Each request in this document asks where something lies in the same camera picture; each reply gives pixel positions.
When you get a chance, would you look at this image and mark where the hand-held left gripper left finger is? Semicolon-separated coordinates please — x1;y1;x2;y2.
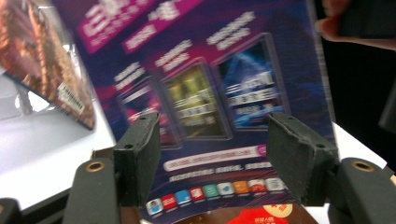
112;111;163;208

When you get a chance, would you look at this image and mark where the purple magazine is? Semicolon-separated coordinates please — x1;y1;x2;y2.
50;0;337;223

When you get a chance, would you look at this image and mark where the white table mat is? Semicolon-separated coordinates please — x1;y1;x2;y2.
0;66;389;224

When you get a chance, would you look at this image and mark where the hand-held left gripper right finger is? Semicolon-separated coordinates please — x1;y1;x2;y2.
266;111;340;207

